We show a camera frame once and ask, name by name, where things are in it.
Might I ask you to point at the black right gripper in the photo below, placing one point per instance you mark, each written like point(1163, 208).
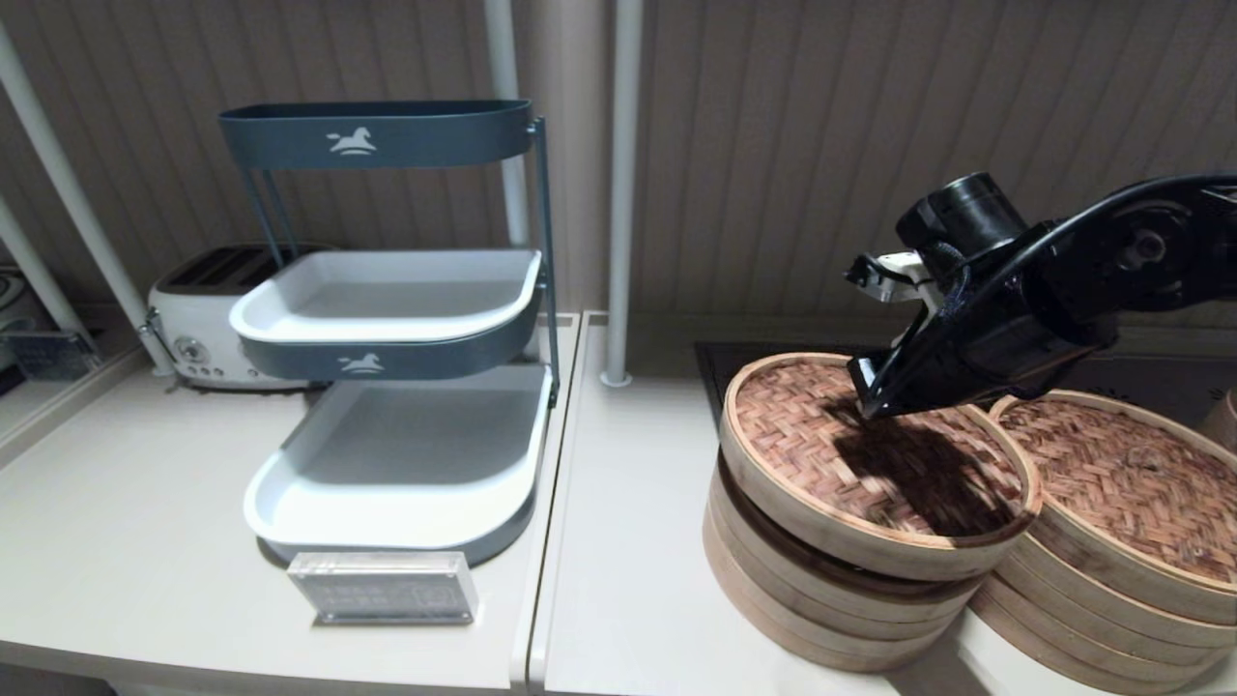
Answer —
point(1015, 333)

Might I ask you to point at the woven bamboo steamer lid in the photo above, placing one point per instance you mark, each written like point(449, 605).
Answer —
point(802, 435)

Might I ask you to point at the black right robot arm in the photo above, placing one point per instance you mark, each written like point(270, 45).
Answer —
point(1160, 242)

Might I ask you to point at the bamboo steamer basket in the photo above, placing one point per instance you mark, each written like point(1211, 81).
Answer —
point(831, 652)
point(1063, 652)
point(1063, 615)
point(831, 607)

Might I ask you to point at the right bamboo steamer stack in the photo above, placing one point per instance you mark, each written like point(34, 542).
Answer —
point(1140, 483)

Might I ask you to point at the black induction cooktop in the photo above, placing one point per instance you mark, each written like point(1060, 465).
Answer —
point(720, 362)

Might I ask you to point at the white metal pole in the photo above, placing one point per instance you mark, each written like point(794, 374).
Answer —
point(503, 48)
point(39, 271)
point(623, 193)
point(58, 164)

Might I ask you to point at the large white rack tray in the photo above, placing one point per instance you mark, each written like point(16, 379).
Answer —
point(406, 435)

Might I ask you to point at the white tray blue underside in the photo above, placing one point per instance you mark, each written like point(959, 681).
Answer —
point(387, 298)

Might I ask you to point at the dark blue rack tray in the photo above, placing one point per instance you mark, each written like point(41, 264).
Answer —
point(435, 137)

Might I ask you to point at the clear acrylic sign block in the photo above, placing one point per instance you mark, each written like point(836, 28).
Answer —
point(387, 590)

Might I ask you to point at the white retro toaster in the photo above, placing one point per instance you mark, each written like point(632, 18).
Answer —
point(193, 319)

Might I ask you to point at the metal mesh holder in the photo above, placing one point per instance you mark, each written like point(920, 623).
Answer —
point(48, 356)

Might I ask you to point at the grey round appliance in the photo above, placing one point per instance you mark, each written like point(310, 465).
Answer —
point(10, 298)

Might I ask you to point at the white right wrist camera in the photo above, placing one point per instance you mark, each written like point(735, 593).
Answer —
point(894, 271)

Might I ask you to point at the dark blue rack frame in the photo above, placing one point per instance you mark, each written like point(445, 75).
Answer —
point(544, 242)

